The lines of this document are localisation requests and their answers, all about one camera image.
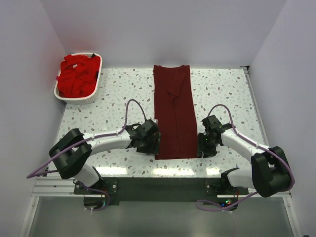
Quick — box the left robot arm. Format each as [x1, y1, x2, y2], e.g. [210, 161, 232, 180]
[49, 119, 160, 191]

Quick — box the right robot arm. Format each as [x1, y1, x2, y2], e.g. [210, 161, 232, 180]
[197, 115, 294, 198]

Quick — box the dark red t shirt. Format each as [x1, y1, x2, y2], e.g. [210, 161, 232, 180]
[153, 65, 198, 160]

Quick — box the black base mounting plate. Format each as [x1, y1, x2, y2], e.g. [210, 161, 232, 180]
[73, 177, 248, 210]

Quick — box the bright red t shirt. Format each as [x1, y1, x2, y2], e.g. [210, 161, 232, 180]
[57, 54, 101, 98]

